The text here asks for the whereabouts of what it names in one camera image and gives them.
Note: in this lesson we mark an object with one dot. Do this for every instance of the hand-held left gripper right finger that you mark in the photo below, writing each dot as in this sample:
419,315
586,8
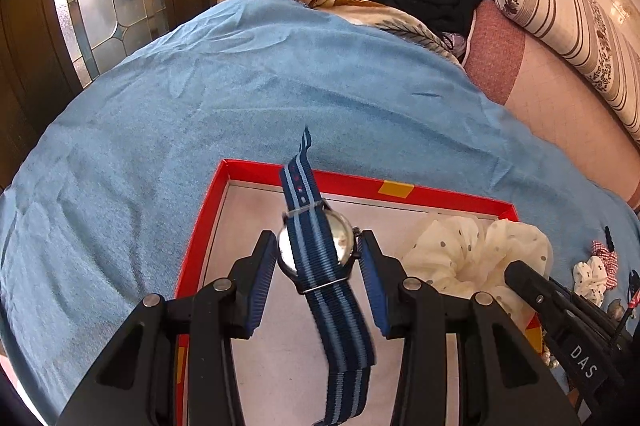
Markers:
372,286

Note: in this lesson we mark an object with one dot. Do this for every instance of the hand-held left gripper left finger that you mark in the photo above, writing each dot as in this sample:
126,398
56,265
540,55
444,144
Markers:
262,276

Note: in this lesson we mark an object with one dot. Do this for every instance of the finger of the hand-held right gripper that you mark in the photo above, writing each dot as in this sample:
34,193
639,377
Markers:
545,306
590,306

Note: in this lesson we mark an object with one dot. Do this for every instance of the white cherry print scrunchie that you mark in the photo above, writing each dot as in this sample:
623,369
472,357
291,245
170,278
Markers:
590,278

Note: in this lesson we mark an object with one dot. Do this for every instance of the red plaid scrunchie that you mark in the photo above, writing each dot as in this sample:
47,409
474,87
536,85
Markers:
604,250

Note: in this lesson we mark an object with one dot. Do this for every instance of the red cardboard box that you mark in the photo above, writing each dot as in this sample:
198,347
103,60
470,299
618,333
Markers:
250,216

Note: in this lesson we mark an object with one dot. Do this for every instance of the white polka dot scrunchie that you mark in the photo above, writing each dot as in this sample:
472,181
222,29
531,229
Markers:
450,251

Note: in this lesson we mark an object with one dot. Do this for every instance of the light blue blanket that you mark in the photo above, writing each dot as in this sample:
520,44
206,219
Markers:
200,106

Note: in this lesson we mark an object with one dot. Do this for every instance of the pink sofa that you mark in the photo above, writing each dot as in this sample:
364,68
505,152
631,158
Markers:
550,106

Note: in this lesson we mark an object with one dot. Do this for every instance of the cream patterned scarf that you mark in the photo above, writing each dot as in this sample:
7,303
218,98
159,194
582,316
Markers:
380,18

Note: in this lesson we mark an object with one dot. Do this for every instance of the striped floral long cushion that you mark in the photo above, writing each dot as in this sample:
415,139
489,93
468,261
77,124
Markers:
560,6

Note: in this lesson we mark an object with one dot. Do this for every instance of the wooden door with stained glass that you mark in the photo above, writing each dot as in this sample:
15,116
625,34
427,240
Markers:
30,31

